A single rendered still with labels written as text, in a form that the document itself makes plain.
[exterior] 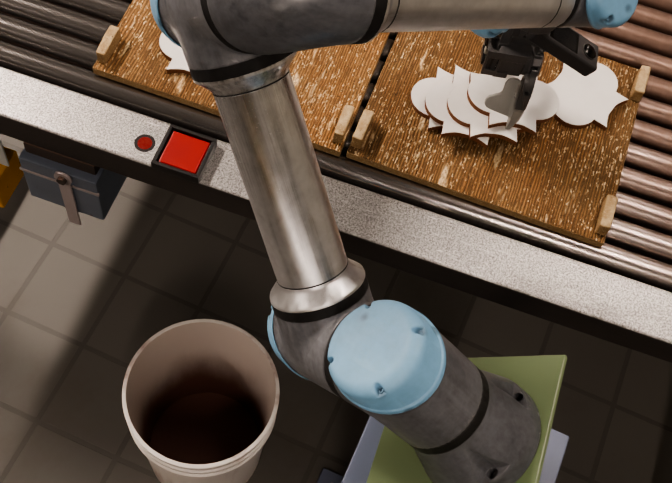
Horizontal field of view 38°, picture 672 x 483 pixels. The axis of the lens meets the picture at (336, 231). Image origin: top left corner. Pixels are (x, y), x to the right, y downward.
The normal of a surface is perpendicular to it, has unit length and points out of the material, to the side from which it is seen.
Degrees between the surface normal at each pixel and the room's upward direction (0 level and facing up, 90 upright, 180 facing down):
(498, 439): 32
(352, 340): 38
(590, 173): 0
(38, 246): 0
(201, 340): 87
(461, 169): 0
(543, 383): 45
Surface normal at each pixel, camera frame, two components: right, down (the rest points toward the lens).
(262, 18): -0.22, 0.62
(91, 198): -0.32, 0.82
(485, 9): 0.51, 0.62
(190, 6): -0.80, 0.36
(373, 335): -0.52, -0.54
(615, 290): 0.10, -0.47
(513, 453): 0.33, 0.06
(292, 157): 0.54, 0.22
